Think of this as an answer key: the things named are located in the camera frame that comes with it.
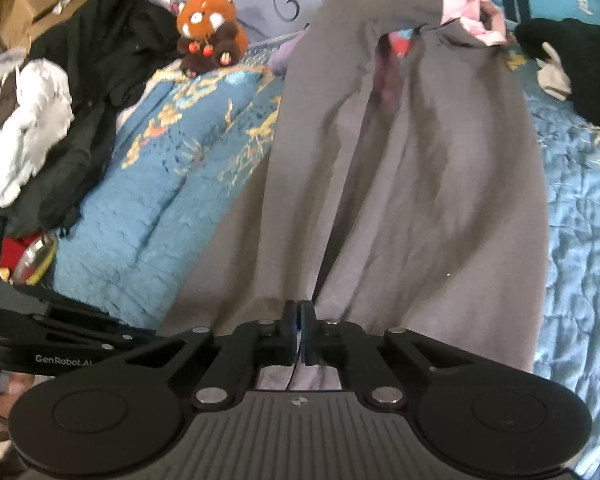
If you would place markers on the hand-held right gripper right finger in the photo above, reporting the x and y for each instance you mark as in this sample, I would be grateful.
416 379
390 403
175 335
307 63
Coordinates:
307 332

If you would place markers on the black fuzzy garment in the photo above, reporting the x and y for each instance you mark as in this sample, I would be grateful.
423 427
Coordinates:
590 70

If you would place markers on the white crumpled cloth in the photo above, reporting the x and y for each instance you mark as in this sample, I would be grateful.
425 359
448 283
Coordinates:
25 135

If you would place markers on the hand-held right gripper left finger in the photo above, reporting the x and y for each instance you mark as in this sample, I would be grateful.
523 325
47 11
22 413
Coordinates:
291 330

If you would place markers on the black clothes pile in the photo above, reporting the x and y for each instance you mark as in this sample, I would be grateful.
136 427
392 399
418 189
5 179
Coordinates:
105 50

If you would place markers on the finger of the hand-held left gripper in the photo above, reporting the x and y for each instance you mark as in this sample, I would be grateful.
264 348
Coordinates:
130 340
70 305

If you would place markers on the red cloth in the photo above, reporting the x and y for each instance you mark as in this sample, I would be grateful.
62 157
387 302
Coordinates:
12 255

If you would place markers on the purple folded garment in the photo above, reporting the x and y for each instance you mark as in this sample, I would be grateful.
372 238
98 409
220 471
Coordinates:
282 57

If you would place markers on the red panda plush toy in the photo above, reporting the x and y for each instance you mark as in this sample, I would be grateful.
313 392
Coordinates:
210 15

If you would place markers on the grey garment with pink trim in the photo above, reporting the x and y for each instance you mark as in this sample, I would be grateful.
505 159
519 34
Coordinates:
430 185

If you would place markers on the round metal tin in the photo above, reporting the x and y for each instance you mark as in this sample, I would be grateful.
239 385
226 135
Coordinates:
35 260

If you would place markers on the white grey cloth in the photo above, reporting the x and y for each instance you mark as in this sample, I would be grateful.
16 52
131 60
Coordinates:
555 80

